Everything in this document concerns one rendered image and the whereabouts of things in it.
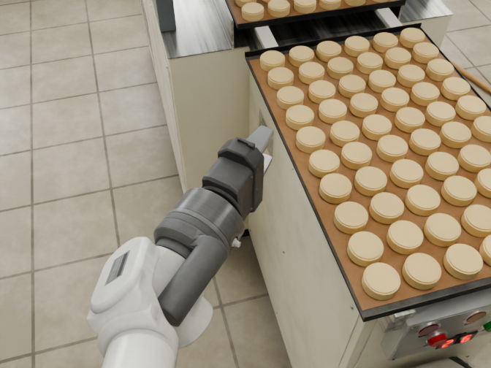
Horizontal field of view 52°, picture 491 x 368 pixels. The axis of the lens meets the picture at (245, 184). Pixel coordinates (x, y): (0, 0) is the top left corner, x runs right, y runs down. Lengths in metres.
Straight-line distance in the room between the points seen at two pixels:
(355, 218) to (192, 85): 0.62
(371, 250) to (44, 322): 1.28
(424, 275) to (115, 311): 0.43
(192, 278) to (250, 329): 1.16
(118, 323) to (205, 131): 0.92
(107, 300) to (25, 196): 1.65
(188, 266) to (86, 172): 1.62
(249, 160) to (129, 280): 0.21
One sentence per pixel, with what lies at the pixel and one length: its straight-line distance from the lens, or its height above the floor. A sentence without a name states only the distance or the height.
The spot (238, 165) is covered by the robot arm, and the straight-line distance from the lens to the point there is 0.62.
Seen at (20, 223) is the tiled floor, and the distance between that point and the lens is 2.05.
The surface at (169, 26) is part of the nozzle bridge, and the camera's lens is 1.26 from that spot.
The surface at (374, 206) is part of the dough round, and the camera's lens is 0.79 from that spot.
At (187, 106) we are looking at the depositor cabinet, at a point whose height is 0.69.
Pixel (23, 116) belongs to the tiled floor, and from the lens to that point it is 2.47.
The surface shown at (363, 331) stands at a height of 0.78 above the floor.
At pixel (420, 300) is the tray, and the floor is 0.90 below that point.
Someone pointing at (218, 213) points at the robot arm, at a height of 1.07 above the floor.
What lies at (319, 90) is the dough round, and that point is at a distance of 0.96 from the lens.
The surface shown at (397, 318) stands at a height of 0.90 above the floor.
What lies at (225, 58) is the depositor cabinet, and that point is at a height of 0.82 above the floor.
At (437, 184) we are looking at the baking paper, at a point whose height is 0.90.
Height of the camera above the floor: 1.54
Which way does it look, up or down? 51 degrees down
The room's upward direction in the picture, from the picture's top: straight up
